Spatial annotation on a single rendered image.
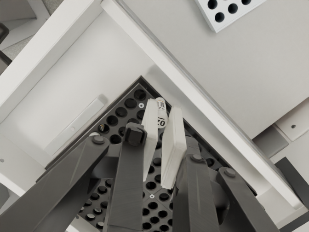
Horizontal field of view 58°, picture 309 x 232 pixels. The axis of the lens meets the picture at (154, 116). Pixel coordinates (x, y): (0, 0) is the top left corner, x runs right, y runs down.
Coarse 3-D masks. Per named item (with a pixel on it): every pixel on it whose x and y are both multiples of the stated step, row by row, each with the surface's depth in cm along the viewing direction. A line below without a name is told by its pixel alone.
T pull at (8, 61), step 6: (0, 24) 26; (0, 30) 26; (6, 30) 26; (0, 36) 26; (0, 42) 27; (0, 54) 27; (0, 60) 27; (6, 60) 27; (0, 66) 27; (6, 66) 27; (0, 72) 27
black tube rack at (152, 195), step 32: (160, 96) 33; (160, 128) 31; (192, 128) 34; (160, 160) 35; (224, 160) 36; (96, 192) 34; (160, 192) 34; (256, 192) 38; (96, 224) 36; (160, 224) 36
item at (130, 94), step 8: (136, 88) 29; (144, 88) 29; (128, 96) 29; (120, 104) 30; (136, 104) 30; (112, 112) 30; (128, 112) 30; (104, 120) 30; (120, 120) 30; (96, 128) 31; (112, 128) 31; (88, 136) 31; (104, 136) 31; (48, 168) 33; (40, 176) 33
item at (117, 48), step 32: (96, 32) 33; (128, 32) 27; (64, 64) 34; (96, 64) 34; (128, 64) 34; (160, 64) 28; (32, 96) 36; (64, 96) 36; (96, 96) 36; (192, 96) 30; (0, 128) 38; (32, 128) 38; (224, 128) 31; (0, 160) 35; (32, 160) 39; (256, 160) 33; (288, 192) 34
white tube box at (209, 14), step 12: (204, 0) 35; (216, 0) 35; (228, 0) 35; (240, 0) 35; (252, 0) 35; (264, 0) 35; (204, 12) 36; (216, 12) 36; (228, 12) 36; (240, 12) 36; (216, 24) 36; (228, 24) 36
